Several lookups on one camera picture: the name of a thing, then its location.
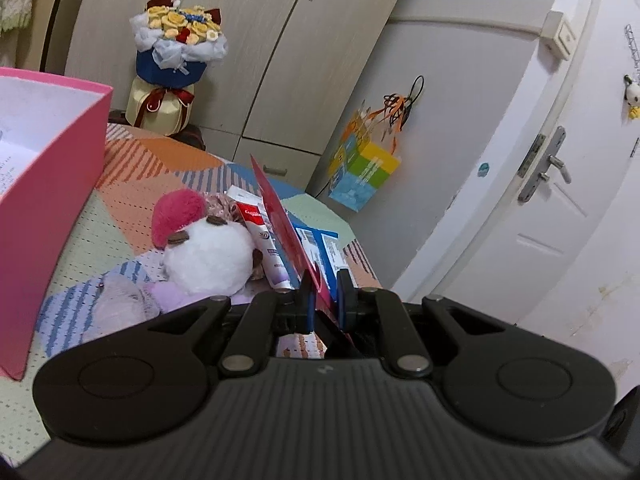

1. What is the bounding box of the colourful patchwork table cloth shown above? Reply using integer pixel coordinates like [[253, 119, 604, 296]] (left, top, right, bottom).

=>
[[0, 122, 382, 466]]

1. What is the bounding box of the white plush toy pink hat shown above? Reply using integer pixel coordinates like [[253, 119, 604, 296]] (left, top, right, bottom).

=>
[[151, 188, 264, 284]]

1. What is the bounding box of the pink floral fabric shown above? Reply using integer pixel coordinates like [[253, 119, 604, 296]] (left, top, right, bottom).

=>
[[204, 193, 243, 223]]

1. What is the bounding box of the purple fluffy cloth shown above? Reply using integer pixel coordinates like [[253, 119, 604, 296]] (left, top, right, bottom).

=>
[[81, 272, 255, 342]]

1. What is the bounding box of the white printed paper sheet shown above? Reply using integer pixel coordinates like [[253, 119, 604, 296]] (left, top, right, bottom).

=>
[[0, 129, 39, 195]]

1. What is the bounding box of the silver door handle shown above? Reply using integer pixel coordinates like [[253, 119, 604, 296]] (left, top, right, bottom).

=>
[[518, 126, 573, 204]]

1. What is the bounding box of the colourful paper gift bag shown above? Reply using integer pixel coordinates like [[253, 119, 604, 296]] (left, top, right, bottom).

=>
[[326, 108, 403, 213]]

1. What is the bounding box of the blue white toothpaste carton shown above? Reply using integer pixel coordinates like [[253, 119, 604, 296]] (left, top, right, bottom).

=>
[[226, 185, 349, 299]]

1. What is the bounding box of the pink cardboard storage box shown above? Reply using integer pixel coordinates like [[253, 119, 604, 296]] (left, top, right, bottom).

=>
[[1, 67, 112, 382]]

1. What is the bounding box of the cream gift box red ribbon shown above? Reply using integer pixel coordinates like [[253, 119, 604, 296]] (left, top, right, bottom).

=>
[[125, 76, 194, 136]]

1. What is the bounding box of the white wall switch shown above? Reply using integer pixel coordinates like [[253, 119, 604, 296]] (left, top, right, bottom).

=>
[[539, 11, 578, 61]]

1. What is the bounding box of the beige wardrobe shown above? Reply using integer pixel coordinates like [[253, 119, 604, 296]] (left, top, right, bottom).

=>
[[65, 0, 397, 188]]

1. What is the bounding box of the small plush toy on door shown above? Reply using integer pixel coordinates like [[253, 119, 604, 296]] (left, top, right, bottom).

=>
[[624, 75, 640, 120]]

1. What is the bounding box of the yellow flower bouquet blue wrap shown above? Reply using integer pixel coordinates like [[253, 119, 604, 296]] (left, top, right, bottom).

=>
[[129, 0, 228, 89]]

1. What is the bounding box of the white door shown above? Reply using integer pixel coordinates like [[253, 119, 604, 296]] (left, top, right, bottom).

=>
[[442, 0, 639, 323]]

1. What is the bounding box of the red white toothpaste tube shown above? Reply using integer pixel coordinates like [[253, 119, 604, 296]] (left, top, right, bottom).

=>
[[236, 200, 293, 289]]

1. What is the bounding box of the red envelope card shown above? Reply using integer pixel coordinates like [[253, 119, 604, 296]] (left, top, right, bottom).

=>
[[250, 156, 343, 328]]

